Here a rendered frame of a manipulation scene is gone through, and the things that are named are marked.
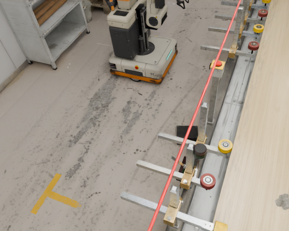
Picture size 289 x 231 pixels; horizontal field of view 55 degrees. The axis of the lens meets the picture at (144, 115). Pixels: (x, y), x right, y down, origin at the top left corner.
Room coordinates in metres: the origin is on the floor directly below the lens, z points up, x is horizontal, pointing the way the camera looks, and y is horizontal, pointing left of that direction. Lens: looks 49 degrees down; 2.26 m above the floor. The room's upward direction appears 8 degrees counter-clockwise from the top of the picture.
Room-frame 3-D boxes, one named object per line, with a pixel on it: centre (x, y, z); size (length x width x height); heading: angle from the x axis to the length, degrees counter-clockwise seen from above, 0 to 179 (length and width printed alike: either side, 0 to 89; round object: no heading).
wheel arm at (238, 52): (1.85, -0.75, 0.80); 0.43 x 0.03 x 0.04; 61
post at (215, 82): (1.22, -0.45, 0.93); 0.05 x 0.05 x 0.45; 61
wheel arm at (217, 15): (2.29, -0.99, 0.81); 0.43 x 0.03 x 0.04; 61
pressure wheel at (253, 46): (1.75, -0.92, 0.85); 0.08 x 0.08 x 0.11
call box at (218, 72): (1.21, -0.45, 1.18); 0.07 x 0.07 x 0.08; 61
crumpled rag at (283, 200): (0.51, -0.61, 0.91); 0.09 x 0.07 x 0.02; 127
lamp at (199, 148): (0.75, -0.24, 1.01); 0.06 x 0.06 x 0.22; 61
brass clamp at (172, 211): (0.53, -0.07, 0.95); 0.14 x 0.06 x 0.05; 151
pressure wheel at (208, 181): (0.68, -0.28, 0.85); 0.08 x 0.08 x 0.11
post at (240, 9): (1.86, -0.81, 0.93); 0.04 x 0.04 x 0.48; 61
